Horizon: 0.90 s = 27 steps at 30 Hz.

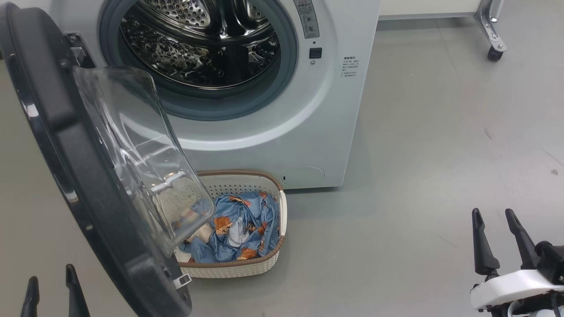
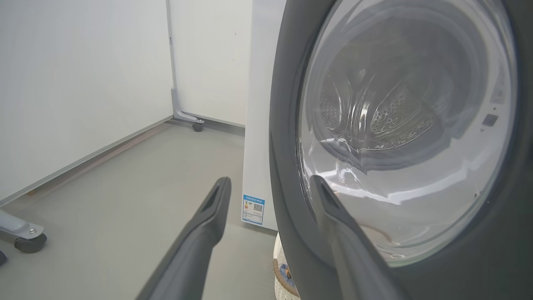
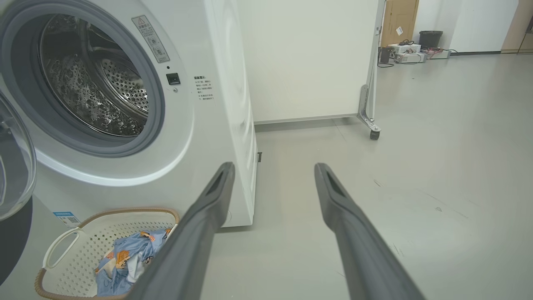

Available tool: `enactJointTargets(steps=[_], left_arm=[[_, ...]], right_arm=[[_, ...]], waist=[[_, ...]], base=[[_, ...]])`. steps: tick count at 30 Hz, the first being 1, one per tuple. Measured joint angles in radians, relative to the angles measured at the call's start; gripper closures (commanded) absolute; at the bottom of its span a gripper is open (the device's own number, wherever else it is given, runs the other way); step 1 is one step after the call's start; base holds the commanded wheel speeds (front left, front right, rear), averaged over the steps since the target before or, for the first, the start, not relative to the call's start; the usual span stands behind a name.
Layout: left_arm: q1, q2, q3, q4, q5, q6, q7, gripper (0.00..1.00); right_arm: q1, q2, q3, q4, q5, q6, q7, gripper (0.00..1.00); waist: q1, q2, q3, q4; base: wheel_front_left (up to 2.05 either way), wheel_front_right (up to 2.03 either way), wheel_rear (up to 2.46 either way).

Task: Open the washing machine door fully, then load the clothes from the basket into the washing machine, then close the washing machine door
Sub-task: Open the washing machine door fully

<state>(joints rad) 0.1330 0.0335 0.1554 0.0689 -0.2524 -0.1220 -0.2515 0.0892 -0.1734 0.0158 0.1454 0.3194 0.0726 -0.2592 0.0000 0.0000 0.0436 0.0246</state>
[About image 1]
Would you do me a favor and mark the white front-load washing machine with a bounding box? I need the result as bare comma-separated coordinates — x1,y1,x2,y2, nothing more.
44,0,381,190

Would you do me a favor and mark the dark round glass washer door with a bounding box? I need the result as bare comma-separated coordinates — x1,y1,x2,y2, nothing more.
0,2,216,317

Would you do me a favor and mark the grey warning sticker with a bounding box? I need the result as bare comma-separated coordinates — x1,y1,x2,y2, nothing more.
294,0,320,40

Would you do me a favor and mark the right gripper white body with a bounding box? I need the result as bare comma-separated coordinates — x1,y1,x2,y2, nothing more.
469,269,564,311

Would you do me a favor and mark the round white filter cover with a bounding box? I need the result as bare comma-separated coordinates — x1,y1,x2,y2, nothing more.
281,166,326,188

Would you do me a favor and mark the blue cartoon print garment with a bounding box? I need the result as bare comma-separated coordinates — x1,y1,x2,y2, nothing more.
178,190,282,264

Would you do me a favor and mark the grey metal door hinge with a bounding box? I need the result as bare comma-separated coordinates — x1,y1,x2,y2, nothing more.
65,33,96,69

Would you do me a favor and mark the stainless steel washing machine drum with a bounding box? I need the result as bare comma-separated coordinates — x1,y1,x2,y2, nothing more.
120,0,282,89

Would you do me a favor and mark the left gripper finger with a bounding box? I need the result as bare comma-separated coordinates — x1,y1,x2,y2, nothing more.
65,264,91,317
20,276,40,317

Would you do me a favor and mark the white woven-look laundry basket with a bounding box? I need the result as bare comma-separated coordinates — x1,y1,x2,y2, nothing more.
174,170,288,279

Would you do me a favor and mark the metal stand leg with caster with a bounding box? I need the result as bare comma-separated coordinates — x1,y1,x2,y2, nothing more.
473,0,508,62

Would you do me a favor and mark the white partition panel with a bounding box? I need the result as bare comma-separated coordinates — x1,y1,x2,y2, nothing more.
379,0,482,20

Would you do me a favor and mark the blue garment with white lining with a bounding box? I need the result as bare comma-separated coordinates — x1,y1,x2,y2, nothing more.
227,218,252,248

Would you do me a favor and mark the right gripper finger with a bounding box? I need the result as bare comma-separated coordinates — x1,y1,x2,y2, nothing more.
505,209,541,269
471,208,501,276

